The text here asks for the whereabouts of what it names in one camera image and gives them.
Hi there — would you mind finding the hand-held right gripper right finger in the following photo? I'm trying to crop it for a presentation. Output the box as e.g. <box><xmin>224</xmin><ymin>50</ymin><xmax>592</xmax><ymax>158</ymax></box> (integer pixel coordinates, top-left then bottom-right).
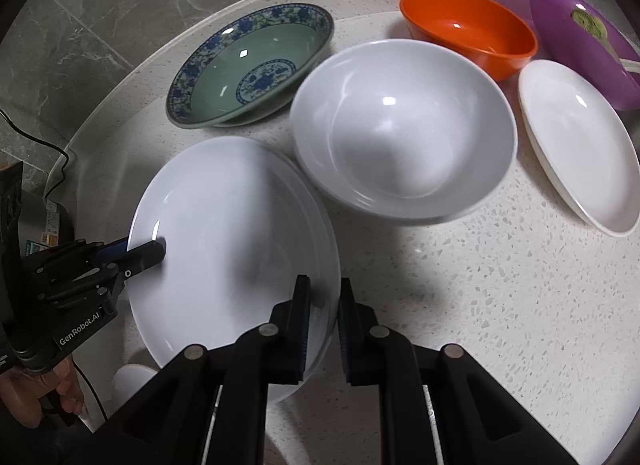
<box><xmin>336</xmin><ymin>291</ymin><xmax>581</xmax><ymax>465</ymax></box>

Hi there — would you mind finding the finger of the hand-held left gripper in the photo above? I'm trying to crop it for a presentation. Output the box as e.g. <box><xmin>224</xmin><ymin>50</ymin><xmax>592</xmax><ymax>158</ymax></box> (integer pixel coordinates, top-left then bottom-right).
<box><xmin>42</xmin><ymin>239</ymin><xmax>167</xmax><ymax>303</ymax></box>
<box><xmin>35</xmin><ymin>237</ymin><xmax>130</xmax><ymax>268</ymax></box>

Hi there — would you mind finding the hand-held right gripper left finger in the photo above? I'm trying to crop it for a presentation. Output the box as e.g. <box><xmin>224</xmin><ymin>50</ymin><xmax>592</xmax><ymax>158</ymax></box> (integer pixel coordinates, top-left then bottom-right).
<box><xmin>65</xmin><ymin>274</ymin><xmax>313</xmax><ymax>465</ymax></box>

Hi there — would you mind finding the large white plate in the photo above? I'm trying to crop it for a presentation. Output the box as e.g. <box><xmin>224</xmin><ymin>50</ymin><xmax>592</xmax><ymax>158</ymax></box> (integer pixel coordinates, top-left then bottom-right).
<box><xmin>127</xmin><ymin>136</ymin><xmax>342</xmax><ymax>403</ymax></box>

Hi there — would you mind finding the orange bowl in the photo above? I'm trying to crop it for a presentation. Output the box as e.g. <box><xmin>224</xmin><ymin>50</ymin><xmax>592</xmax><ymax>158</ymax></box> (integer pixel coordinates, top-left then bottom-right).
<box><xmin>399</xmin><ymin>0</ymin><xmax>538</xmax><ymax>82</ymax></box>

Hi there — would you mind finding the person's left hand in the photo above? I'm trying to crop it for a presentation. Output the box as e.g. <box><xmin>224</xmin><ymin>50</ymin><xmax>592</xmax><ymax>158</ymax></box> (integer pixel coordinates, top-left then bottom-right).
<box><xmin>0</xmin><ymin>359</ymin><xmax>87</xmax><ymax>429</ymax></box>

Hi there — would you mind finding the grey appliance with labels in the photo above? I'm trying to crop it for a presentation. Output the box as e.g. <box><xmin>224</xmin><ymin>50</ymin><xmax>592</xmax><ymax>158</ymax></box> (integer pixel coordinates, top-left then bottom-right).
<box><xmin>15</xmin><ymin>192</ymin><xmax>76</xmax><ymax>258</ymax></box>

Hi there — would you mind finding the white round object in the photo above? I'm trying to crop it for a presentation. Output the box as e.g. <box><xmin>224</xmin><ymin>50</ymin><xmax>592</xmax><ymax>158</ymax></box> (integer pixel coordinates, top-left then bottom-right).
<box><xmin>114</xmin><ymin>364</ymin><xmax>162</xmax><ymax>397</ymax></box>

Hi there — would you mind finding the green blue-floral bowl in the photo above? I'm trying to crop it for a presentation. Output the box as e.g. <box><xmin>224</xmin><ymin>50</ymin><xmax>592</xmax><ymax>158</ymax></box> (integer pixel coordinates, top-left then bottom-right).
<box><xmin>166</xmin><ymin>4</ymin><xmax>335</xmax><ymax>128</ymax></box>

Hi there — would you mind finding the large white bowl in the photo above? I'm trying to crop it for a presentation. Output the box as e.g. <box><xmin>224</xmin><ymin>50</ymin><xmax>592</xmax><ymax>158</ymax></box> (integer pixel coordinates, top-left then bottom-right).
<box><xmin>290</xmin><ymin>39</ymin><xmax>518</xmax><ymax>222</ymax></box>

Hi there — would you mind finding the small white plate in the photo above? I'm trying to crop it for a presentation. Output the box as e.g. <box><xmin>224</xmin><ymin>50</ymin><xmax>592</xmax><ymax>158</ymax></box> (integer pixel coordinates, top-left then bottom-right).
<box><xmin>518</xmin><ymin>60</ymin><xmax>640</xmax><ymax>237</ymax></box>

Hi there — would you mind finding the purple plastic bowl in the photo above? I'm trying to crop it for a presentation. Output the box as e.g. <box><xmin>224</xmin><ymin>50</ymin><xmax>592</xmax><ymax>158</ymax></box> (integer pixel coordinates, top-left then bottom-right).
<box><xmin>512</xmin><ymin>0</ymin><xmax>640</xmax><ymax>112</ymax></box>

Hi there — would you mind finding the white spoon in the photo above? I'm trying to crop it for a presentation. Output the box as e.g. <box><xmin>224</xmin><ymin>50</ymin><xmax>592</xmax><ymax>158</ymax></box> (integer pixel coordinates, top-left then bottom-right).
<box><xmin>602</xmin><ymin>39</ymin><xmax>640</xmax><ymax>74</ymax></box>

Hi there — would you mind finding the cut green radish piece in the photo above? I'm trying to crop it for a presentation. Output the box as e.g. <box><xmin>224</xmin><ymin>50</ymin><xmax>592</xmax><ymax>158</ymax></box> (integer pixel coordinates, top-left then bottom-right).
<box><xmin>571</xmin><ymin>9</ymin><xmax>609</xmax><ymax>42</ymax></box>

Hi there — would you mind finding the thin black cable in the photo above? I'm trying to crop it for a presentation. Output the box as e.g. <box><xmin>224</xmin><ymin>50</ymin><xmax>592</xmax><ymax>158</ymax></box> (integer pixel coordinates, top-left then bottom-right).
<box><xmin>74</xmin><ymin>359</ymin><xmax>109</xmax><ymax>435</ymax></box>

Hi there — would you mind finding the black power cable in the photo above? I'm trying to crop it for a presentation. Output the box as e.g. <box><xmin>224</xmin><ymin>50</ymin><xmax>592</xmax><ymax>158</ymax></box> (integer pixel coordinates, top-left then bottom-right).
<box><xmin>0</xmin><ymin>109</ymin><xmax>71</xmax><ymax>197</ymax></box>

